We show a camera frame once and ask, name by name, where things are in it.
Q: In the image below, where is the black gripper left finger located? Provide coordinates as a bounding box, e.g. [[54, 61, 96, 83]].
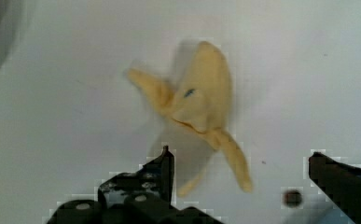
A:
[[47, 146, 224, 224]]

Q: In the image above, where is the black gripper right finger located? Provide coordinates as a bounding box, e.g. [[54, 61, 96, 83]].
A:
[[308, 152, 361, 224]]

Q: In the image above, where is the peeled toy banana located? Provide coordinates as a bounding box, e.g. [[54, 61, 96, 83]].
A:
[[128, 41, 253, 197]]

